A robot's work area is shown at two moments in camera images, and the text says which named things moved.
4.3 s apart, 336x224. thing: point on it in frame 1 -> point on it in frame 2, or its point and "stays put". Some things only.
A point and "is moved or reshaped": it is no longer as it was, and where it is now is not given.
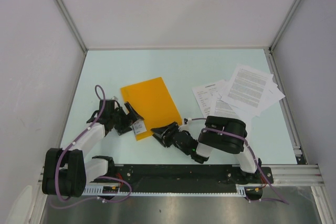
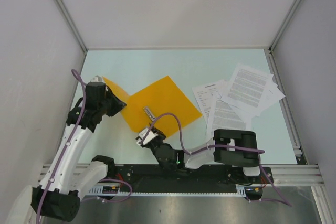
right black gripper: (161, 134) -> (160, 136)
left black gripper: (129, 119) -> (118, 104)
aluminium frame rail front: (306, 175) stays put
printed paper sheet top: (247, 88) stays put
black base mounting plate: (182, 178) stays put
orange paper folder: (154, 102) is moved or reshaped
